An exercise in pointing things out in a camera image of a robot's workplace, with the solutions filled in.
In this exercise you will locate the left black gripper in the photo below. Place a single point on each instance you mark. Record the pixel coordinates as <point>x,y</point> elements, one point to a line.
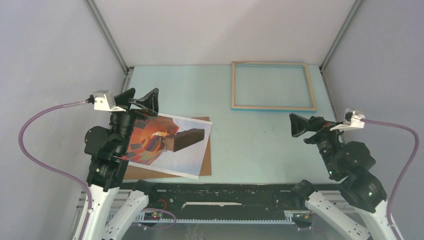
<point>150,101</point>

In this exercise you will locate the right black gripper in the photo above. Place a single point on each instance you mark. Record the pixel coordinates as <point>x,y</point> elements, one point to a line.
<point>298,124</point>

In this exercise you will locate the colourful balloon photo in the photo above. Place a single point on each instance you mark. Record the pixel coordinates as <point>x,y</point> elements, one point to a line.
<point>180,155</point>

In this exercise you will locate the dark brown wooden block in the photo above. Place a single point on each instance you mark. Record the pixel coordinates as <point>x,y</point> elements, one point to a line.
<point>184,139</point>

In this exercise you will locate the wooden picture frame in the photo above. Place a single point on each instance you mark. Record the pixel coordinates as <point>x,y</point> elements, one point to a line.
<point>272,86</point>

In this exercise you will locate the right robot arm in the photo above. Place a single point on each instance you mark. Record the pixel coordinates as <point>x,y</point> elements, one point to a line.
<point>349,165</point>

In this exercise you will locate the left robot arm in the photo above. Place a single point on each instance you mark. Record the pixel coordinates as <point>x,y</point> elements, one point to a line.
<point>108,148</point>

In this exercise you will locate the brown backing board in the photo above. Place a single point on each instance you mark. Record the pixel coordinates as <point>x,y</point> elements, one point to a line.
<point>208,159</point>

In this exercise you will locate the aluminium mounting profile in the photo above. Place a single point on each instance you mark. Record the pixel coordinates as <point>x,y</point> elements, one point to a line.
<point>212,221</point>

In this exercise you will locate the left corner aluminium post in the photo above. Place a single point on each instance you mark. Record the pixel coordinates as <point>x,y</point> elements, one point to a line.
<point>106,33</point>

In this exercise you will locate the corner aluminium post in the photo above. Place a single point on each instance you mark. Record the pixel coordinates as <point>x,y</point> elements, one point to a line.
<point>355,8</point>
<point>106,33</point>

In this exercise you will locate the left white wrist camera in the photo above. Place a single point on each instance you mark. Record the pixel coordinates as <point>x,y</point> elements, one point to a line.
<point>103,100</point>

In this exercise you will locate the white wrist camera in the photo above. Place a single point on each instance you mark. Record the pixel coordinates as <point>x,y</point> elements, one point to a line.
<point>103,100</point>
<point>352,121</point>

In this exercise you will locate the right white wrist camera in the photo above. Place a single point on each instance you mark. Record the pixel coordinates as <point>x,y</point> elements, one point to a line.
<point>352,121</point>

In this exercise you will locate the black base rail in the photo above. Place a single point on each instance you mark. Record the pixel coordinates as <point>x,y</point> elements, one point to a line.
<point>214,186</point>

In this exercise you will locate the right corner aluminium post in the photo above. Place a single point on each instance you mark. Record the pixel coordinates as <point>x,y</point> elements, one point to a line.
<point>355,8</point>

